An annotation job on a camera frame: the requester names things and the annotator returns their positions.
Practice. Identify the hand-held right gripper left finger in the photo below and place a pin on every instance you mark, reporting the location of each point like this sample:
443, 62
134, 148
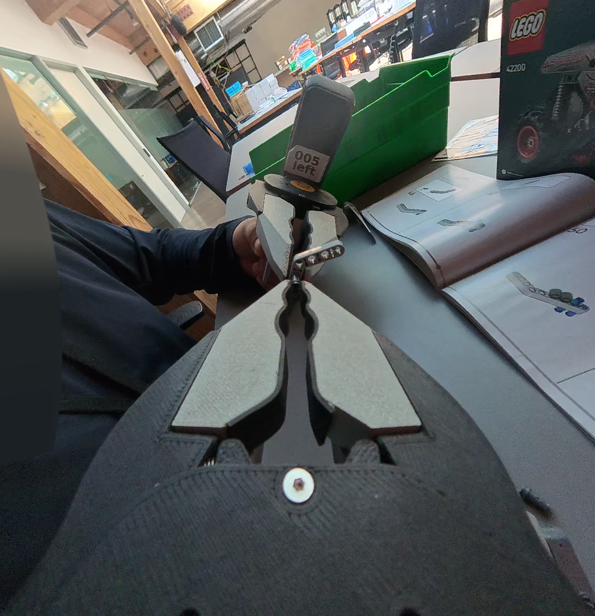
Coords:
230, 375

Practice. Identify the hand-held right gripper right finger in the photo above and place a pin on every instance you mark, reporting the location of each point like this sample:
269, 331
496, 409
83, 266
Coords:
361, 379

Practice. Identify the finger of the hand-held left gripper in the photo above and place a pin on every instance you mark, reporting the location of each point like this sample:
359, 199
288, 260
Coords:
322, 229
276, 230

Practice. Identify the grey angled lego beam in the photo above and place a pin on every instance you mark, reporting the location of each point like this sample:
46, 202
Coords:
322, 253

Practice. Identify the person's left forearm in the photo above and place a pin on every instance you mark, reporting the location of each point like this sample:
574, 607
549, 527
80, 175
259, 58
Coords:
158, 254

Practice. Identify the open lego instruction booklet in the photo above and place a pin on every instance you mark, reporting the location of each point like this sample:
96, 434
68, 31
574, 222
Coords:
495, 226

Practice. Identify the black lego set box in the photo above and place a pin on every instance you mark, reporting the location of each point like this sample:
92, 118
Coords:
558, 120

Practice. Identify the person's left hand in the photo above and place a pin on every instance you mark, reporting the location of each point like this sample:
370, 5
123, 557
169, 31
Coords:
248, 250

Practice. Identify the dark grey curved strip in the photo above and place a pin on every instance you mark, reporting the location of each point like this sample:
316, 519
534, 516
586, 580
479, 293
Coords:
358, 211

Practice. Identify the stack of white boxes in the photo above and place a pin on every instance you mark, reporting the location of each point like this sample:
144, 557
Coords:
261, 98

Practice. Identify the stack of colourful boxes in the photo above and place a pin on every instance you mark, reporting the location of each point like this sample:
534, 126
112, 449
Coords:
306, 52

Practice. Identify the green plastic bin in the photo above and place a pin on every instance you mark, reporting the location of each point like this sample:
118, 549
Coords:
394, 120

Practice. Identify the black chair armrest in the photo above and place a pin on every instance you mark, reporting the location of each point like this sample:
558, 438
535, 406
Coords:
190, 312

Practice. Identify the black fabric chair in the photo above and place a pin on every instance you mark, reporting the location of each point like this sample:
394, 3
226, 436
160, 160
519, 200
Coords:
197, 153

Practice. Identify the printed paper leaflet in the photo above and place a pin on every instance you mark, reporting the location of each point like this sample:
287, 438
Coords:
476, 139

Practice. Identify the black office chair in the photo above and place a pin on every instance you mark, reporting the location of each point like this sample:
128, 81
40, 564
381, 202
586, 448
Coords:
447, 24

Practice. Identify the glass partition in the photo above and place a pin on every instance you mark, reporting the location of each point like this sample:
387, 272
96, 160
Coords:
134, 125

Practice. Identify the wooden counter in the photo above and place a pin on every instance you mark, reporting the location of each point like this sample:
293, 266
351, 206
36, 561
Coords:
53, 139

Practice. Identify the grey plastic piece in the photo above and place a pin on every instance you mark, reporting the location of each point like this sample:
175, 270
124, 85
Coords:
567, 558

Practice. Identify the wooden post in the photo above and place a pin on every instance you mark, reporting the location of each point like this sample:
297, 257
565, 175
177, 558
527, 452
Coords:
158, 43

